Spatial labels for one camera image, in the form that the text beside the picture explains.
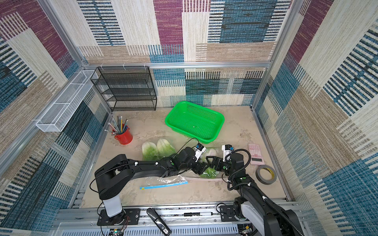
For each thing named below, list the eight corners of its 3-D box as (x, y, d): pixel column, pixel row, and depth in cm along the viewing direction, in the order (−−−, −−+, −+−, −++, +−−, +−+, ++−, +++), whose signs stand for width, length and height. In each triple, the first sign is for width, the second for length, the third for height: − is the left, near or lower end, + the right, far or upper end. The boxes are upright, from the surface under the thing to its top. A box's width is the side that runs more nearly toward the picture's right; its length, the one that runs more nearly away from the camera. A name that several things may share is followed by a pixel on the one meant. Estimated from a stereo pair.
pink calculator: (250, 164, 93) (251, 162, 91) (245, 145, 101) (246, 143, 100) (264, 164, 93) (265, 162, 91) (258, 145, 101) (259, 143, 100)
